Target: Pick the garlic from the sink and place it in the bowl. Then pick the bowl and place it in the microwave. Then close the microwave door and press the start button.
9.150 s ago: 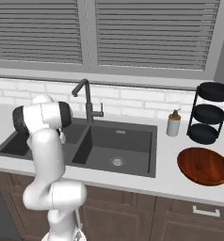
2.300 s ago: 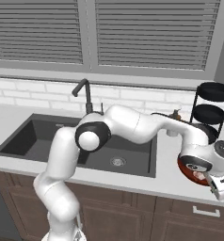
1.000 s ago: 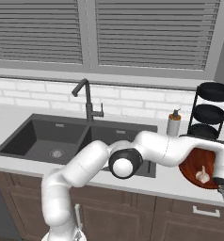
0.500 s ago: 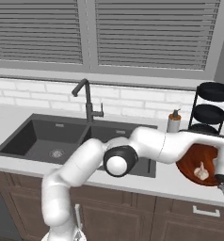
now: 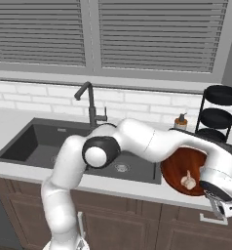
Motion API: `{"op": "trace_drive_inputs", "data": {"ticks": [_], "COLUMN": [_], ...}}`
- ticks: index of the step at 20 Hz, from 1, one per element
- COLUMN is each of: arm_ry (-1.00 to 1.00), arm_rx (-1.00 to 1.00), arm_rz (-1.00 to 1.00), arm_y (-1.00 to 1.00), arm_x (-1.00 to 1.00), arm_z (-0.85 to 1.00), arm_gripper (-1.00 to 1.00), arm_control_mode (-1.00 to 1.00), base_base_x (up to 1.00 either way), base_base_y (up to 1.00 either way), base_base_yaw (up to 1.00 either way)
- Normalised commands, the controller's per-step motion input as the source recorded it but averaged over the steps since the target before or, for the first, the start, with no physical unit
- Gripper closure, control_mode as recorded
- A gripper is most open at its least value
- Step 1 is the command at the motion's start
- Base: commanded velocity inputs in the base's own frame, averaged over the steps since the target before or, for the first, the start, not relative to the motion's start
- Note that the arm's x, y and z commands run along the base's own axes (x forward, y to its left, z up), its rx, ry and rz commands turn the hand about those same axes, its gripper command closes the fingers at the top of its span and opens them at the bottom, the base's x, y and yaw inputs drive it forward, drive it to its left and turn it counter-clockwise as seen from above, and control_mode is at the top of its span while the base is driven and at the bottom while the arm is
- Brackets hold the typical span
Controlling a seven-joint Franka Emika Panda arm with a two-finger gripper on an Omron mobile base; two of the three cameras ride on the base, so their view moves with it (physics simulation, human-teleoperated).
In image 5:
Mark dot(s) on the brown soap dispenser black pump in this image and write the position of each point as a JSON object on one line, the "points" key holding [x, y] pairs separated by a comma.
{"points": [[180, 123]]}

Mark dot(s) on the dark grey kitchen sink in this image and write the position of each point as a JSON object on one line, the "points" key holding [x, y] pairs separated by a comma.
{"points": [[40, 143]]}

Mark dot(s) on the black three-tier round stand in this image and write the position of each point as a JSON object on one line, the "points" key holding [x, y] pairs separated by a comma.
{"points": [[220, 117]]}

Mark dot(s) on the brown wooden bowl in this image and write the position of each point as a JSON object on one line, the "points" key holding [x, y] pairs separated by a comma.
{"points": [[179, 162]]}

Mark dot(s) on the grey window blind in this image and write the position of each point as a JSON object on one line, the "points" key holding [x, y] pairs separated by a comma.
{"points": [[40, 32], [160, 35]]}

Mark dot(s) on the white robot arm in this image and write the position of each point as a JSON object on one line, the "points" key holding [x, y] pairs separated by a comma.
{"points": [[137, 140]]}

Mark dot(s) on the grey window frame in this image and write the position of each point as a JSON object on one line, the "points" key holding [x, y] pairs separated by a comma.
{"points": [[92, 39]]}

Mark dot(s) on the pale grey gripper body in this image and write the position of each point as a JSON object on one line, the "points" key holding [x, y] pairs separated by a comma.
{"points": [[216, 205]]}

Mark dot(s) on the pale garlic bulb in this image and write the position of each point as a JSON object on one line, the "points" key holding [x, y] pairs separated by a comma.
{"points": [[188, 183]]}

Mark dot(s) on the black sink tap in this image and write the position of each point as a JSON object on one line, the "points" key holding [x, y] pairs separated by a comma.
{"points": [[91, 104]]}

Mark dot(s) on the brown cupboard door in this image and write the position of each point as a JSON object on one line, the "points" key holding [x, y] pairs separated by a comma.
{"points": [[25, 218], [121, 224], [186, 232]]}

